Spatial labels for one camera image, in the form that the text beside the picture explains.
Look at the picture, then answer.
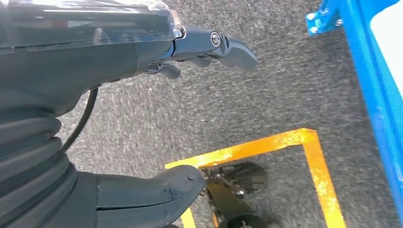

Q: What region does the blue metal shelf rack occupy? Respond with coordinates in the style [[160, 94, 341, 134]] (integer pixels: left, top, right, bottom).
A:
[[305, 0, 403, 218]]

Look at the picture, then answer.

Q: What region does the white plastic tray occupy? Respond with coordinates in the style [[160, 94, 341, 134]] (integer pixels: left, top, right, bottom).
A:
[[370, 6, 403, 105]]

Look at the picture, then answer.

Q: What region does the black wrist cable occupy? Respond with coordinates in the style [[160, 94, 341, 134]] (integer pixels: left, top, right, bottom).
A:
[[61, 87, 99, 153]]

